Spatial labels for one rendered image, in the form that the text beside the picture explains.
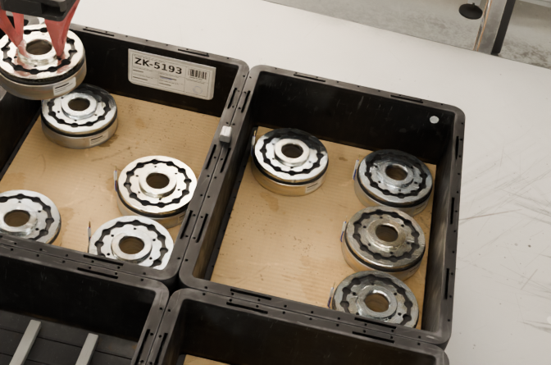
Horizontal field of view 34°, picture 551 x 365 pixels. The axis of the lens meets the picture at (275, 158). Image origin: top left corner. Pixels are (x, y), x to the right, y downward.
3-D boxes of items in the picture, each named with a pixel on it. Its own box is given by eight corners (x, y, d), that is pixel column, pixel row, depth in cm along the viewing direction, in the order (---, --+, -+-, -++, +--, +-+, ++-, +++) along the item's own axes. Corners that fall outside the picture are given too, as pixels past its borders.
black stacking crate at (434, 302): (245, 126, 134) (252, 66, 126) (443, 170, 133) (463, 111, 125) (171, 346, 106) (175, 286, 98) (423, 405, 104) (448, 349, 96)
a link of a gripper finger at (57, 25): (67, 75, 104) (60, 6, 97) (8, 62, 104) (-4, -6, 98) (88, 38, 108) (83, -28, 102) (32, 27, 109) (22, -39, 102)
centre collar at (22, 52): (28, 34, 108) (27, 30, 108) (67, 43, 108) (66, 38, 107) (10, 59, 105) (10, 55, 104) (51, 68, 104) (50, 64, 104)
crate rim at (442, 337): (251, 75, 128) (252, 61, 126) (462, 120, 126) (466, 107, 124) (173, 297, 99) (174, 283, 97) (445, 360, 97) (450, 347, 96)
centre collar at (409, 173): (380, 159, 125) (380, 156, 125) (415, 166, 125) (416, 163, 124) (375, 184, 122) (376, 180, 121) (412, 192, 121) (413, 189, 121)
